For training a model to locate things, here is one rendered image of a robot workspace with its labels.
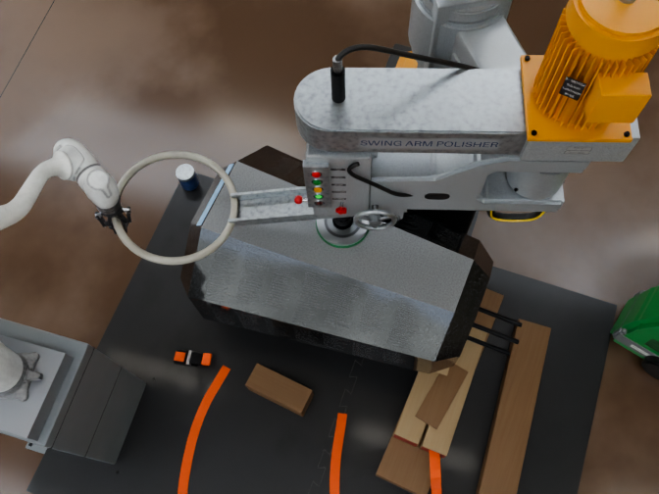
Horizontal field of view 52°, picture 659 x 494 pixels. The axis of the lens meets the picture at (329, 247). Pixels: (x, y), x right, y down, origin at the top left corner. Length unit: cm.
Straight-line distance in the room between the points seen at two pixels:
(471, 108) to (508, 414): 174
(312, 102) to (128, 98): 240
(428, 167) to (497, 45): 49
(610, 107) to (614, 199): 218
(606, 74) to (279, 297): 157
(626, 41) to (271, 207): 147
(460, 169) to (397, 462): 153
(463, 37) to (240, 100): 195
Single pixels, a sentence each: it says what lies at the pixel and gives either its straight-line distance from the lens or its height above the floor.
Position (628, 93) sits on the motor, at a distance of 178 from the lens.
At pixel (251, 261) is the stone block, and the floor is 77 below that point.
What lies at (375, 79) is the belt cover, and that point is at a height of 169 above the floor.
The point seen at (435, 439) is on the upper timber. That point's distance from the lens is 313.
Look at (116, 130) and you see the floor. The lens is 415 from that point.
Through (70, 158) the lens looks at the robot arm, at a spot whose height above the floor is 130.
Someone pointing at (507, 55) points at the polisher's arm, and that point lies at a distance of 239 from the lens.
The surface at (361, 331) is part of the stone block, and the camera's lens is 274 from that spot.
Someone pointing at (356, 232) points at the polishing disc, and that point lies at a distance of 269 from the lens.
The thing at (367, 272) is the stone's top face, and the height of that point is 82.
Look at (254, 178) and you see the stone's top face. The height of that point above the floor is 82.
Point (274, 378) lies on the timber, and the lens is 326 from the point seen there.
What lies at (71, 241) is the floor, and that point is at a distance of 390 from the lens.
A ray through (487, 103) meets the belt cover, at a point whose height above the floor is 169.
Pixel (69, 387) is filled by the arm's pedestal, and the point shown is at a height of 80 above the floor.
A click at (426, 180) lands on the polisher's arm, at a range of 220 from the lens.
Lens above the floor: 331
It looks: 68 degrees down
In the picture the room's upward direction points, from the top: 5 degrees counter-clockwise
